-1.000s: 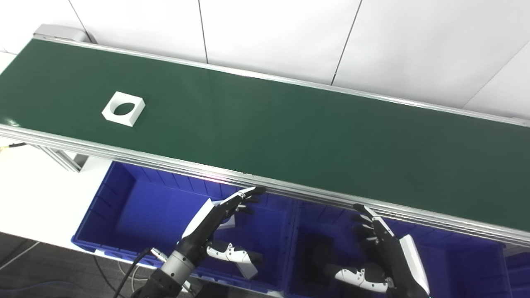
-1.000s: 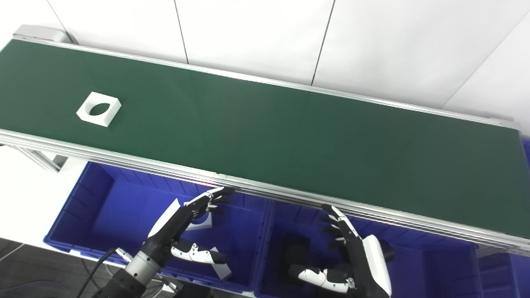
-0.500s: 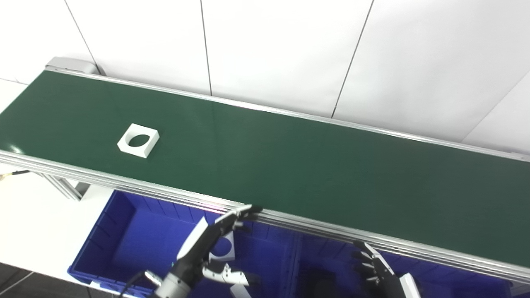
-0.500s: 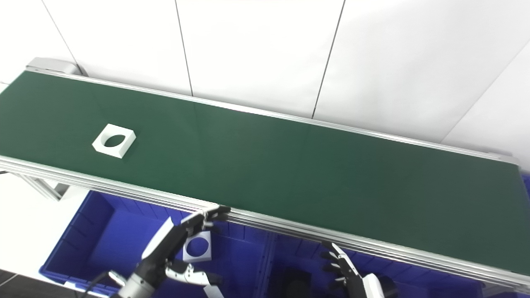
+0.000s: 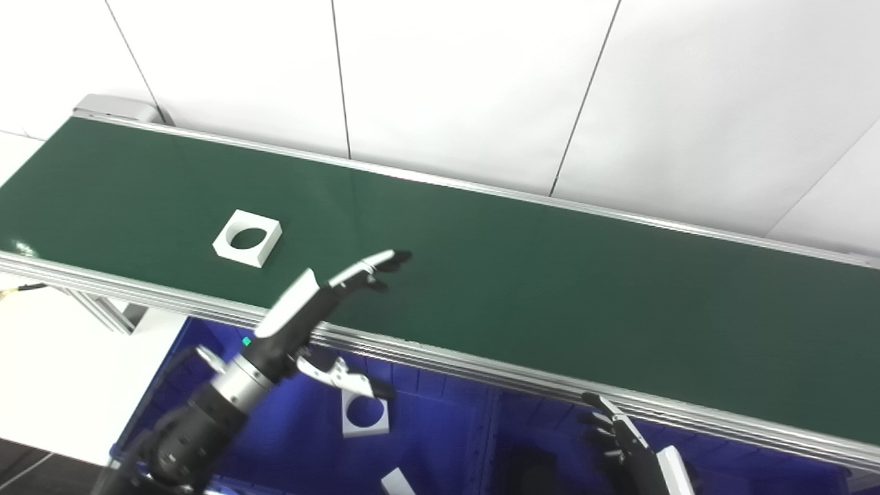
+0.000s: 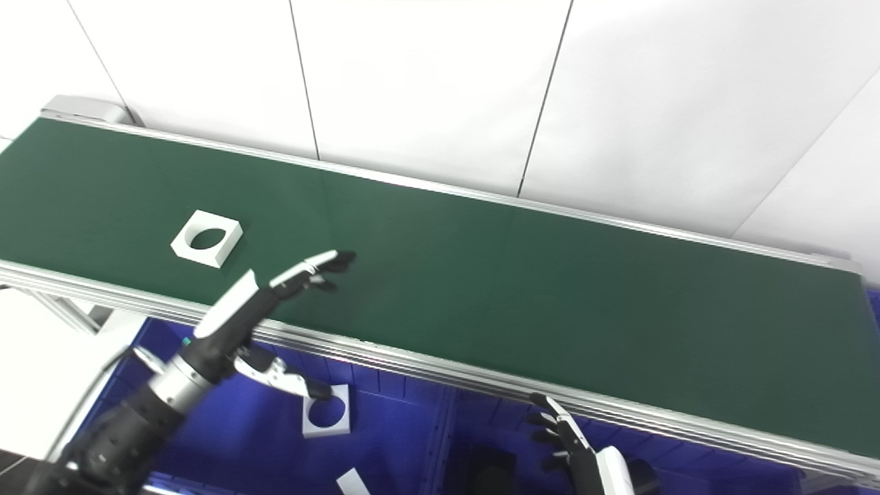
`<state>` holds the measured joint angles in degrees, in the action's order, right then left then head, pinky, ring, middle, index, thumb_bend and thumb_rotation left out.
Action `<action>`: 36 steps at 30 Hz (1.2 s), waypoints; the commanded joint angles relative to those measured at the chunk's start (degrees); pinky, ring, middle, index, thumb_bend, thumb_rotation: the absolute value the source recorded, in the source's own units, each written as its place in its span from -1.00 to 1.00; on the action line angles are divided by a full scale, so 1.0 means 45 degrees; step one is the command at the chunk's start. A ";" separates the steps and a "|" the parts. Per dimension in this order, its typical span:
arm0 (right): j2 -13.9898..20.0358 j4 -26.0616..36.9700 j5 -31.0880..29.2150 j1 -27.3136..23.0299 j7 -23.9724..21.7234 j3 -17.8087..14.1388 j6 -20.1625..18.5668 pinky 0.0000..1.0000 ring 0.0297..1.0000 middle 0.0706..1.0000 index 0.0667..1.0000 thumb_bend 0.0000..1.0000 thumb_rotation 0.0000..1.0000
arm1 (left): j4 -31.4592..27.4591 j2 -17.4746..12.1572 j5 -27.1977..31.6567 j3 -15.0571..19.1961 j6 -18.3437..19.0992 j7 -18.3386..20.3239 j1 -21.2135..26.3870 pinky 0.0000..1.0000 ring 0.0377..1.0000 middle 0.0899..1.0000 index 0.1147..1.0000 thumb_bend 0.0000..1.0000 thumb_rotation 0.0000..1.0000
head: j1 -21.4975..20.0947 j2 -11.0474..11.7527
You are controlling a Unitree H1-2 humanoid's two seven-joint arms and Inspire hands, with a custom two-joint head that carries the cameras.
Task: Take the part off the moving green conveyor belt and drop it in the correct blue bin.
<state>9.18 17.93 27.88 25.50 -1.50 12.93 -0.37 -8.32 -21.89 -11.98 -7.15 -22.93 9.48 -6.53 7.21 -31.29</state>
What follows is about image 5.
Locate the black rectangular part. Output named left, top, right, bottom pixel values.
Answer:
left=504, top=445, right=559, bottom=495

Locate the green conveyor belt aluminium frame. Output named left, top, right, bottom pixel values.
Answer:
left=0, top=110, right=880, bottom=475

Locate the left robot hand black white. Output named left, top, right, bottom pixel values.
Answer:
left=241, top=249, right=413, bottom=403

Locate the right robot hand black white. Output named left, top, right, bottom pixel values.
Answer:
left=576, top=392, right=696, bottom=495

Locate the aluminium conveyor support leg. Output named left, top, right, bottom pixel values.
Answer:
left=54, top=286, right=149, bottom=335

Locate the white flat rectangular part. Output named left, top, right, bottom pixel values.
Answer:
left=379, top=467, right=417, bottom=495

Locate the white square part round hole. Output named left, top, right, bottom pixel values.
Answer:
left=341, top=390, right=391, bottom=439
left=212, top=209, right=284, bottom=269

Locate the blue plastic bin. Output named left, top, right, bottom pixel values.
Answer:
left=110, top=316, right=497, bottom=495
left=481, top=390, right=855, bottom=495

